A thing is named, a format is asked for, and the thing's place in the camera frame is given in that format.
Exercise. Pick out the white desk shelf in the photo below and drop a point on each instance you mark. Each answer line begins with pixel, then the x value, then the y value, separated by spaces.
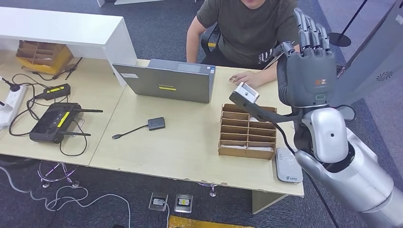
pixel 63 29

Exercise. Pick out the black stanchion with pole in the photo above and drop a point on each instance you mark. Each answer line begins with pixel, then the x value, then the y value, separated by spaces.
pixel 341 40

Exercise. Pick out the grey card reader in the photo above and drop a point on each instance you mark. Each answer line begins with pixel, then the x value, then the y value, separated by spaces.
pixel 288 166

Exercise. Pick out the person's right forearm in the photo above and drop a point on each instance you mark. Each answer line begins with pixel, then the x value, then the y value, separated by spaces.
pixel 193 44

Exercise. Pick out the chrome desk foot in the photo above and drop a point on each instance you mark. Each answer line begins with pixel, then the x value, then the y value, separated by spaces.
pixel 213 192

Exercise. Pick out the grey laptop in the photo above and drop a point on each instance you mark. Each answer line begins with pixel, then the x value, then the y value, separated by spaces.
pixel 165 82

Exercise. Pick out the person's left hand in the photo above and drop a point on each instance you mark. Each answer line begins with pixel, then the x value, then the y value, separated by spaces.
pixel 252 78

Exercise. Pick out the person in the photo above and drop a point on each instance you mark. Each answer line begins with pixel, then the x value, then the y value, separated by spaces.
pixel 248 28

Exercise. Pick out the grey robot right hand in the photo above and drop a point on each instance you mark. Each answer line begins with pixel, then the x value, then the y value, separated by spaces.
pixel 308 78

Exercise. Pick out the chrome chair base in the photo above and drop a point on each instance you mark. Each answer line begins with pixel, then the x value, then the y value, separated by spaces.
pixel 75 183

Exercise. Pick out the white power strip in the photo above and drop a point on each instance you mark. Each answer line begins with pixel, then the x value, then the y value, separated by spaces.
pixel 13 103

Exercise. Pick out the black USB adapter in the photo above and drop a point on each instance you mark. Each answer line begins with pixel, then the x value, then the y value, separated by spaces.
pixel 156 123

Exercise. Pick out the wooden card organizer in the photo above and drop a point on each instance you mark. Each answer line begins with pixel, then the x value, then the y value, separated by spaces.
pixel 245 153

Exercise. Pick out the black plug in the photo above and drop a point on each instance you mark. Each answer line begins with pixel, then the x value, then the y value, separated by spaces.
pixel 14 86

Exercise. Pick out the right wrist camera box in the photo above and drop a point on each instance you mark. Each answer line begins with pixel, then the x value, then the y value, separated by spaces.
pixel 247 93

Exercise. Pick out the brown room key card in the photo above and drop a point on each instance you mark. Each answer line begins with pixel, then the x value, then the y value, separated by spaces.
pixel 273 61

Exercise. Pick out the black remote controller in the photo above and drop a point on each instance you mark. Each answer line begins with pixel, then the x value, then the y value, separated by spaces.
pixel 53 122

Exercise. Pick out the grey kiosk stand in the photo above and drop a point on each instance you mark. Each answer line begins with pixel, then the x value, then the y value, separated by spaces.
pixel 371 63

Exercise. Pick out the yellow package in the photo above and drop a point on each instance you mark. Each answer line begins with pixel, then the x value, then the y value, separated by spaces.
pixel 206 223

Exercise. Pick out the black power adapter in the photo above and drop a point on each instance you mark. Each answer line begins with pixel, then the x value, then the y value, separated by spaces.
pixel 57 91

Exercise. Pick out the wooden organizer with yellow wrap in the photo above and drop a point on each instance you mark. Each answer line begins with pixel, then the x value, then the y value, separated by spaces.
pixel 45 56

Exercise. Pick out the metal floor socket yellow label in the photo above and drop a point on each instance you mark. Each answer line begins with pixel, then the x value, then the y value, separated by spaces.
pixel 183 203

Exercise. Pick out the person's left forearm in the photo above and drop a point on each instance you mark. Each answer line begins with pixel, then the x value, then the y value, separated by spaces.
pixel 271 75

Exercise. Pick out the beige desk leg panel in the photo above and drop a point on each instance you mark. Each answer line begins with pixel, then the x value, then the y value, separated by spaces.
pixel 263 202

